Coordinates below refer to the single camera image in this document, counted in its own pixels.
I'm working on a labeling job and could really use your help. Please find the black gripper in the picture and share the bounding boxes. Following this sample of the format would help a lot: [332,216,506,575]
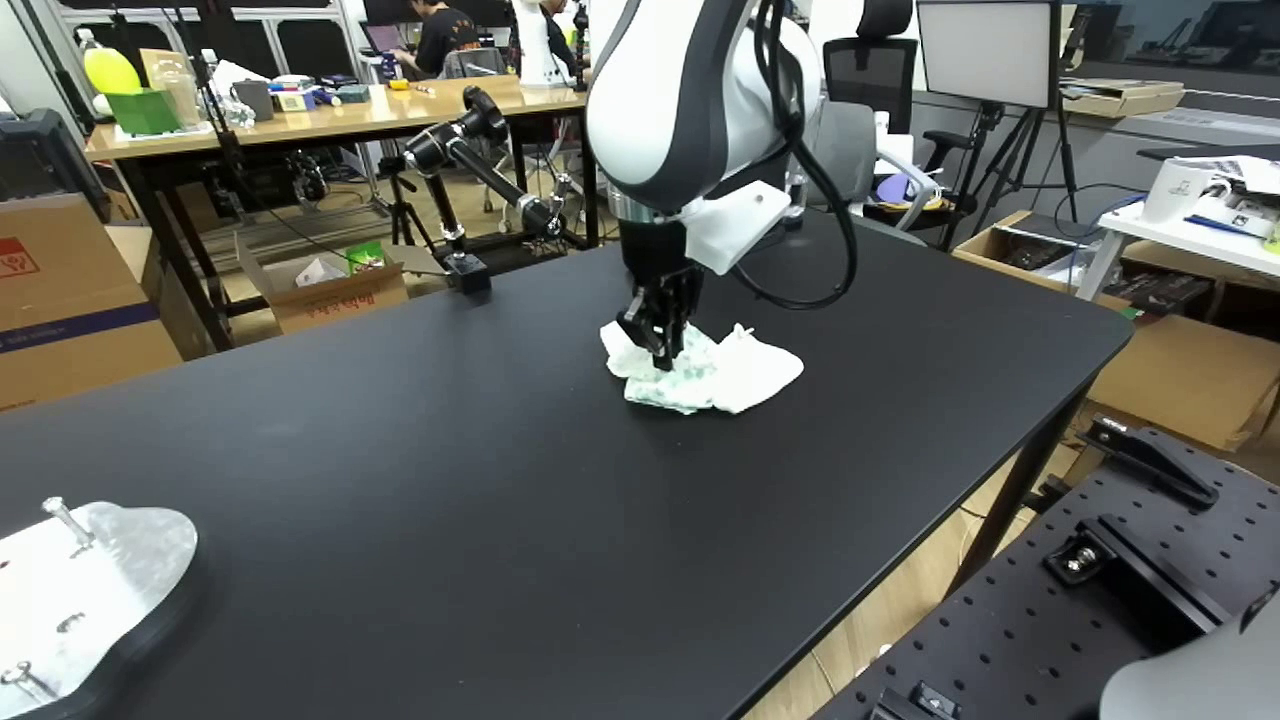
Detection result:
[611,213,702,377]

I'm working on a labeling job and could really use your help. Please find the white cloth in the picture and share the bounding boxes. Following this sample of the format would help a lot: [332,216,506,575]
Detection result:
[594,316,808,421]

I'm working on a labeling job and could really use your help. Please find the grey office chair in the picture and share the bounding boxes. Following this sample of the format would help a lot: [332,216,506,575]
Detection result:
[808,95,942,221]

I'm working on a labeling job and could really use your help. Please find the open cardboard box with scraps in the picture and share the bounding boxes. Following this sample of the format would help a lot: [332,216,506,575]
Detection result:
[256,248,413,335]

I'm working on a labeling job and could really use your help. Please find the black office chair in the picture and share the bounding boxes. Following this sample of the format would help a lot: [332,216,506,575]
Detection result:
[820,0,925,134]

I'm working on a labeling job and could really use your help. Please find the seated person in black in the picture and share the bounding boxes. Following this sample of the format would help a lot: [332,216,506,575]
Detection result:
[394,0,492,81]

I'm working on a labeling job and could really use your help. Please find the long wooden table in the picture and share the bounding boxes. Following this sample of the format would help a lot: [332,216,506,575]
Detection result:
[79,73,602,350]

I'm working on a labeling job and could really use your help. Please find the shallow open cardboard tray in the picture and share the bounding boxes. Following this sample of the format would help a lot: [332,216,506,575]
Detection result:
[950,209,1111,299]

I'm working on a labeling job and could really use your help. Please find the black board tripod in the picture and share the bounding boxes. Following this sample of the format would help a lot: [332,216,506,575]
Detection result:
[948,99,1089,250]

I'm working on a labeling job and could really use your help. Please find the white projection board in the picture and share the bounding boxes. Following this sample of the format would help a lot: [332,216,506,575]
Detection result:
[915,0,1062,116]

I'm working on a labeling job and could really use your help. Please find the black perforated breadboard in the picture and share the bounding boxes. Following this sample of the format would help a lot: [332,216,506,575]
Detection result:
[811,422,1280,720]

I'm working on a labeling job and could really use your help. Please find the plain brown cardboard box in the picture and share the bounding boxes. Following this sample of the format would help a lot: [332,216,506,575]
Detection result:
[1083,313,1280,456]

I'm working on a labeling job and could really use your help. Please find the green container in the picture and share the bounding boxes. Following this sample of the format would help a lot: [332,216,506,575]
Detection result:
[109,87,182,139]

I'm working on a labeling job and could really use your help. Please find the white desk with papers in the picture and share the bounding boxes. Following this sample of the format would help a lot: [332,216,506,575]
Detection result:
[1075,153,1280,305]

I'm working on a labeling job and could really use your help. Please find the large printed cardboard box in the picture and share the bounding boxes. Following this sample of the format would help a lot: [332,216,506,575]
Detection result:
[0,192,187,417]

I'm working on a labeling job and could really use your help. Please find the yellow round object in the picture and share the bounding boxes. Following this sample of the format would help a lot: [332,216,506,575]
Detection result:
[75,38,148,99]

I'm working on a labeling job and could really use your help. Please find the grey curved chair back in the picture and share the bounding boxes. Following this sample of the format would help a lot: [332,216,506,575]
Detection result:
[1096,620,1280,720]

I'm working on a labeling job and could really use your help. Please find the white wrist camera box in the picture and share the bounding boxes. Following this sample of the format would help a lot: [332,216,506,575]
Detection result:
[676,175,794,278]

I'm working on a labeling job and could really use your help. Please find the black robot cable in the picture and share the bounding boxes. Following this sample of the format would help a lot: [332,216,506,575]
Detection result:
[735,0,859,316]

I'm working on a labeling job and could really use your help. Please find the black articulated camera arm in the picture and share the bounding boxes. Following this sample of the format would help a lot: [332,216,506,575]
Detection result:
[377,85,573,299]

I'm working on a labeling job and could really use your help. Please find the black mount with bolt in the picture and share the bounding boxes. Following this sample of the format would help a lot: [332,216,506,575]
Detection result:
[1039,524,1140,590]

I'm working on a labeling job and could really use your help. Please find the black clamp bracket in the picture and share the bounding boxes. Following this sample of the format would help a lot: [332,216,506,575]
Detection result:
[1083,413,1221,512]

